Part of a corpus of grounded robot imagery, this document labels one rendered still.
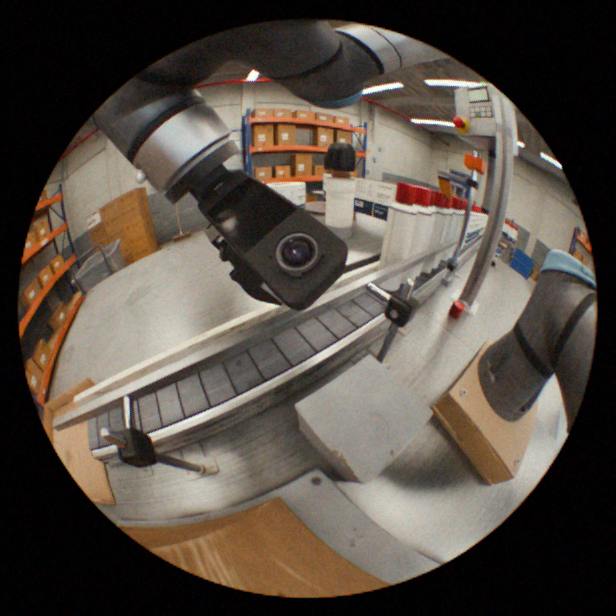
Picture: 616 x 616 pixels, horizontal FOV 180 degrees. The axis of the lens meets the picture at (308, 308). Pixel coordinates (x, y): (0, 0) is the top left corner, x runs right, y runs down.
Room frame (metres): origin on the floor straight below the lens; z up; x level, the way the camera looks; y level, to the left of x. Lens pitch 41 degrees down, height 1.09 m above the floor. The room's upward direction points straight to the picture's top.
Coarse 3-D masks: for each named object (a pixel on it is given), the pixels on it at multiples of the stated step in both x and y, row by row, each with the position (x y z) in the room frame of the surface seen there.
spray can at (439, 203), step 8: (440, 200) 0.38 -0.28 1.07; (440, 208) 0.38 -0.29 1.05; (440, 216) 0.37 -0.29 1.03; (440, 224) 0.37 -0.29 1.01; (432, 232) 0.37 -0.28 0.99; (440, 232) 0.37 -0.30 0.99; (432, 240) 0.37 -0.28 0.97; (424, 264) 0.37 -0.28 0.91; (432, 264) 0.37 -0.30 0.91; (424, 272) 0.37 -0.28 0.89
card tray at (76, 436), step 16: (80, 384) 0.01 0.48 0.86; (64, 400) -0.06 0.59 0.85; (48, 416) -0.15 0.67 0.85; (48, 432) -0.20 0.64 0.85; (64, 432) -0.14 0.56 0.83; (80, 432) -0.09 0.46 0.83; (64, 448) -0.18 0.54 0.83; (80, 448) -0.13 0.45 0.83; (64, 464) -0.22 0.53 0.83; (80, 464) -0.16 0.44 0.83; (96, 464) -0.12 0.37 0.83; (80, 480) -0.20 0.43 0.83; (96, 480) -0.16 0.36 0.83; (96, 496) -0.20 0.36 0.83; (112, 496) -0.16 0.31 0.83
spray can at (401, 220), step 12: (396, 192) 0.32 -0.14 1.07; (408, 192) 0.30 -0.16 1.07; (396, 204) 0.31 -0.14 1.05; (408, 204) 0.30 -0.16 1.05; (396, 216) 0.30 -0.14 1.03; (408, 216) 0.29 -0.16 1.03; (396, 228) 0.29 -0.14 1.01; (408, 228) 0.29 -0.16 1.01; (384, 240) 0.31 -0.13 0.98; (396, 240) 0.29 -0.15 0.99; (408, 240) 0.29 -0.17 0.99; (384, 252) 0.31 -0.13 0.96; (396, 252) 0.29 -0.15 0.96; (408, 252) 0.29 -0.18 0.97; (384, 264) 0.30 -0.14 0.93; (396, 276) 0.29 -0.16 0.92; (384, 288) 0.29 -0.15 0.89; (396, 288) 0.29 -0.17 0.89
